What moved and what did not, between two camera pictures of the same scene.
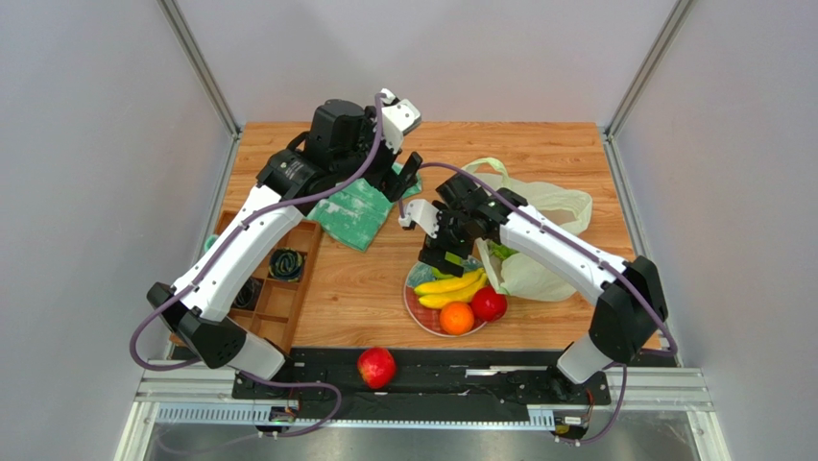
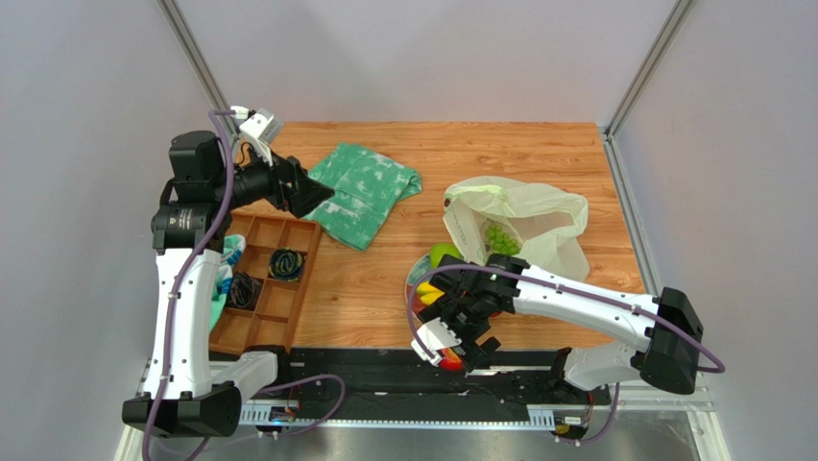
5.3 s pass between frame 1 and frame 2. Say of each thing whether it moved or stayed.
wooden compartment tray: stayed
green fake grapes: stayed
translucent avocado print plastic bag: moved
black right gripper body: moved
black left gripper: moved
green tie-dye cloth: stayed
